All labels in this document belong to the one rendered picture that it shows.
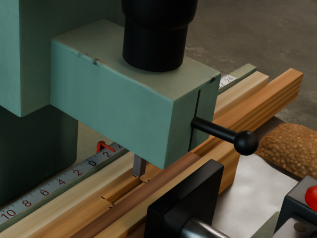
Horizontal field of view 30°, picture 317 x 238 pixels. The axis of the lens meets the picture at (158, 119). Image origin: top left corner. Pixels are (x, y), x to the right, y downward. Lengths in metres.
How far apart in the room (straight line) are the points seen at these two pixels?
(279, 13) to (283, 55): 0.54
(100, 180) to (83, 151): 0.28
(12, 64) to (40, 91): 0.04
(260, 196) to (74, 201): 0.22
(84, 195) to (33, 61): 0.13
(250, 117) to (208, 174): 0.22
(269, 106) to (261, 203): 0.16
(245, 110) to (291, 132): 0.06
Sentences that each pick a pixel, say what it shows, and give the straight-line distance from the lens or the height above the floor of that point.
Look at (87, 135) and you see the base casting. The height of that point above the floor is 0.80.
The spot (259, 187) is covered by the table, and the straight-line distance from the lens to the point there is 0.66.
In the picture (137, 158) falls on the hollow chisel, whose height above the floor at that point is 0.97.
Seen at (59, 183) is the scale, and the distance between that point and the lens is 0.54.
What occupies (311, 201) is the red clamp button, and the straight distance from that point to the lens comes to 0.46.
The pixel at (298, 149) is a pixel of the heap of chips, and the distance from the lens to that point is 0.70.
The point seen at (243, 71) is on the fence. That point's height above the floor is 0.96.
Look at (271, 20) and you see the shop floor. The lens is 3.45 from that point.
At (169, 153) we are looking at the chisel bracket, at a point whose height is 1.02.
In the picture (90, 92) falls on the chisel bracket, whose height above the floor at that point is 1.04.
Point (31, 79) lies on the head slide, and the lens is 0.53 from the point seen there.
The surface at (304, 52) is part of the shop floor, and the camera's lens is 3.16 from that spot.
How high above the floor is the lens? 1.30
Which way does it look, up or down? 33 degrees down
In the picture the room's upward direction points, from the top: 8 degrees clockwise
